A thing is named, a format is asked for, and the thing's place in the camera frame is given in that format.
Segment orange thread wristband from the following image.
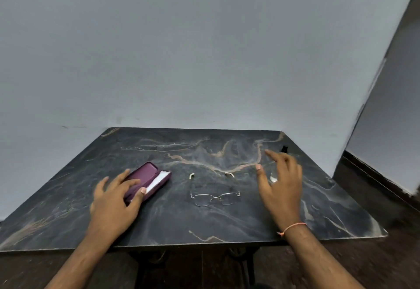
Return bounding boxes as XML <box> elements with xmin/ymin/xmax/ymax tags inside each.
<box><xmin>276</xmin><ymin>222</ymin><xmax>308</xmax><ymax>237</ymax></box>

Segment maroon glasses case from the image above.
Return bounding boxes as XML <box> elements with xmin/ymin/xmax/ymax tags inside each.
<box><xmin>123</xmin><ymin>162</ymin><xmax>172</xmax><ymax>205</ymax></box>

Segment person's right forearm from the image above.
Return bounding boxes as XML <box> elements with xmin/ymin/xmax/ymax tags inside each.
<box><xmin>283</xmin><ymin>223</ymin><xmax>365</xmax><ymax>289</ymax></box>

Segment rimless eyeglasses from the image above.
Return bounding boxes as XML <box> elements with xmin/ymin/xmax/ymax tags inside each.
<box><xmin>189</xmin><ymin>172</ymin><xmax>241</xmax><ymax>207</ymax></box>

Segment white cloth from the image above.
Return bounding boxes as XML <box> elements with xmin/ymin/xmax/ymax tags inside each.
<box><xmin>145</xmin><ymin>171</ymin><xmax>171</xmax><ymax>195</ymax></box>

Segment person's right hand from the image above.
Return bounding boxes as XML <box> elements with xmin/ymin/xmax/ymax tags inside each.
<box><xmin>255</xmin><ymin>149</ymin><xmax>303</xmax><ymax>232</ymax></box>

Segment person's left hand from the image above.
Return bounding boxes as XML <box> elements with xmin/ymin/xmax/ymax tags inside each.
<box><xmin>86</xmin><ymin>169</ymin><xmax>147</xmax><ymax>241</ymax></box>

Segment person's left forearm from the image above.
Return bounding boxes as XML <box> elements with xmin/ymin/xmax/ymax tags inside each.
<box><xmin>44</xmin><ymin>232</ymin><xmax>124</xmax><ymax>289</ymax></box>

